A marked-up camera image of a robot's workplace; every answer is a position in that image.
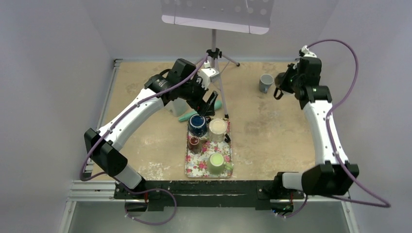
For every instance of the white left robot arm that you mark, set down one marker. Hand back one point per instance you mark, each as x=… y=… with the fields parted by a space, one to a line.
x=184 y=81

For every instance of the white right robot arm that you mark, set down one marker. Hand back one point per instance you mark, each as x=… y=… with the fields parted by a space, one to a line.
x=332 y=173

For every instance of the music stand with tripod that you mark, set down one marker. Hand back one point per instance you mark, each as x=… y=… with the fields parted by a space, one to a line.
x=242 y=16

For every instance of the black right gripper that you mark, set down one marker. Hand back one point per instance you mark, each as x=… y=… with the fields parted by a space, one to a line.
x=291 y=70

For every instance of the floral serving tray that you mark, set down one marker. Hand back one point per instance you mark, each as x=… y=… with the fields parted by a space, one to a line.
x=196 y=163

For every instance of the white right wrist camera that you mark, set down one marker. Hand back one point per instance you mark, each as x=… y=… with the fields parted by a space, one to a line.
x=306 y=52

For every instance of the grey blue mug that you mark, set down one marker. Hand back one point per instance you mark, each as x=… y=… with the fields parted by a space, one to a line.
x=265 y=82

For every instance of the small brown mug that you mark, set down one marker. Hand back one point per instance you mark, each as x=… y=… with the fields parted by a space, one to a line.
x=194 y=145

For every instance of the cream beige mug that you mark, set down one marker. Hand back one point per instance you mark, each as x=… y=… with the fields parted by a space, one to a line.
x=217 y=129

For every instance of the aluminium frame rail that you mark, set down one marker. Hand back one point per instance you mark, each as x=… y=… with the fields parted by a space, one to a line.
x=94 y=190

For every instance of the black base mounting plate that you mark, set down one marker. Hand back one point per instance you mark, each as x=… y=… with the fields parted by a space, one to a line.
x=257 y=194

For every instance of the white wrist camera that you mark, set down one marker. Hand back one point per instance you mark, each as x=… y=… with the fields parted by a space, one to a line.
x=208 y=74
x=306 y=52

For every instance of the teal cylindrical tube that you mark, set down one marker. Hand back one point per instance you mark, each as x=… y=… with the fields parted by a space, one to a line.
x=218 y=104

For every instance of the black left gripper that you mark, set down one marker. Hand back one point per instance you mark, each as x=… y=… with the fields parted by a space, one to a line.
x=198 y=104

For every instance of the light green mug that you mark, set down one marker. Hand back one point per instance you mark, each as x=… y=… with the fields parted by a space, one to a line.
x=217 y=164

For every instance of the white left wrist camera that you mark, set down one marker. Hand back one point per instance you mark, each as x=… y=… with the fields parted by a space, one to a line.
x=208 y=74

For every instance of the navy blue mug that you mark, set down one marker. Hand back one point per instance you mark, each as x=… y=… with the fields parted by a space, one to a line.
x=197 y=125

